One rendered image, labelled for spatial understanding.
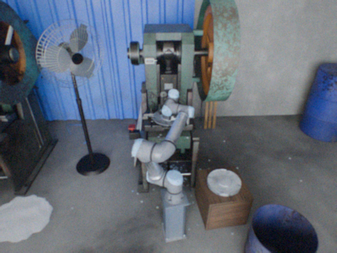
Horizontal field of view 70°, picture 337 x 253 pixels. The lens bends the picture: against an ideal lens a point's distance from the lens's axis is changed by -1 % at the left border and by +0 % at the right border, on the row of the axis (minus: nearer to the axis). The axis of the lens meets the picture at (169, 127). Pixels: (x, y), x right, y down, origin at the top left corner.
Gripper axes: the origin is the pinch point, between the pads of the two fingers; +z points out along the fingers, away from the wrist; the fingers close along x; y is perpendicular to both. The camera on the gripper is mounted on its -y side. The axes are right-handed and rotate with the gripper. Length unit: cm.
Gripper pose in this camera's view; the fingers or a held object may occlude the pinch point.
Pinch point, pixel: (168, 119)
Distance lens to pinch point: 201.0
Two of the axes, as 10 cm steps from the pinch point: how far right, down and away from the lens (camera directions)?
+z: -0.4, 5.2, 8.5
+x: -1.0, -8.5, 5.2
